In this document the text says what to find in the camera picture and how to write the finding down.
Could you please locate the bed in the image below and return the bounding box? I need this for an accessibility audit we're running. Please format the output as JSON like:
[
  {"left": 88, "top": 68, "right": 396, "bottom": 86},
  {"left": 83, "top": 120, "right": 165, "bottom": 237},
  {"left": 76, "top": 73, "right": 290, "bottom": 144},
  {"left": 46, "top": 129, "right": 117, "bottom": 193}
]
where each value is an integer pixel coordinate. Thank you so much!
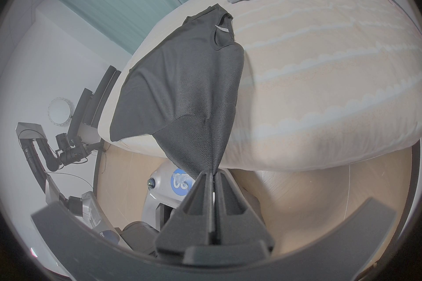
[{"left": 97, "top": 0, "right": 422, "bottom": 171}]

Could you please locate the black T-shirt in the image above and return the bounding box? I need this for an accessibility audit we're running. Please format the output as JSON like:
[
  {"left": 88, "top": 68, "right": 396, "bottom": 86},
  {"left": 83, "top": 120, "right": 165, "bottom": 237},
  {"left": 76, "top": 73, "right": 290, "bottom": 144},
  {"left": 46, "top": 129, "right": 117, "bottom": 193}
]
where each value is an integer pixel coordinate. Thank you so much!
[{"left": 109, "top": 4, "right": 246, "bottom": 180}]

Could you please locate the round white mirror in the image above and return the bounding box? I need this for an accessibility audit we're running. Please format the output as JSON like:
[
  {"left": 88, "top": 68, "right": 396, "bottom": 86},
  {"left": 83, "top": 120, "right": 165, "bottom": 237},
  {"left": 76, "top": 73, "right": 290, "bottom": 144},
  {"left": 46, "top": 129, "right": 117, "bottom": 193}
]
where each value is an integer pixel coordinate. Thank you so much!
[{"left": 48, "top": 98, "right": 72, "bottom": 126}]

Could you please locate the black chest of drawers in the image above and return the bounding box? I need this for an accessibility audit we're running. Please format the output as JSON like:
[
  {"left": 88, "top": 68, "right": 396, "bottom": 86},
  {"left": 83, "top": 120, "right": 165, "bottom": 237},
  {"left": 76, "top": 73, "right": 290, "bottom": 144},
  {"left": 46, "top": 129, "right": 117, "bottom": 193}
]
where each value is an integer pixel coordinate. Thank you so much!
[{"left": 84, "top": 66, "right": 121, "bottom": 129}]

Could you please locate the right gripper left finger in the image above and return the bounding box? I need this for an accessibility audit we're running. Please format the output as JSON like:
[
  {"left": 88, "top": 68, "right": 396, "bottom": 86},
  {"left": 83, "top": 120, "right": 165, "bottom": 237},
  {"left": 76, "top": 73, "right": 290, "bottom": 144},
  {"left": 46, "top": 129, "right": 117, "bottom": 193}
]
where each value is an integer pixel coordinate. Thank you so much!
[{"left": 155, "top": 170, "right": 215, "bottom": 250}]

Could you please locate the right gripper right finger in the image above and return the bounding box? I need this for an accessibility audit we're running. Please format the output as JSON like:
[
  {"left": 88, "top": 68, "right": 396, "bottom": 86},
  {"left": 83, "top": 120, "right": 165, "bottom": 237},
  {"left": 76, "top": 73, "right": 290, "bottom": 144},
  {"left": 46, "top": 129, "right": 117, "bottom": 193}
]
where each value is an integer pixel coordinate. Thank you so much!
[{"left": 215, "top": 170, "right": 276, "bottom": 252}]

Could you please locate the black curved desk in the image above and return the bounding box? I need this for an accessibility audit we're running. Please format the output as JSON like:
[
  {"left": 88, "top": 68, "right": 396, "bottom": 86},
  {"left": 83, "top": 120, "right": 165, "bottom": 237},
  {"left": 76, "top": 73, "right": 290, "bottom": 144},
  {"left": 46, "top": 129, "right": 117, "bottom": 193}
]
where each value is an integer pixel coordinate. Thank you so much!
[{"left": 67, "top": 88, "right": 94, "bottom": 139}]

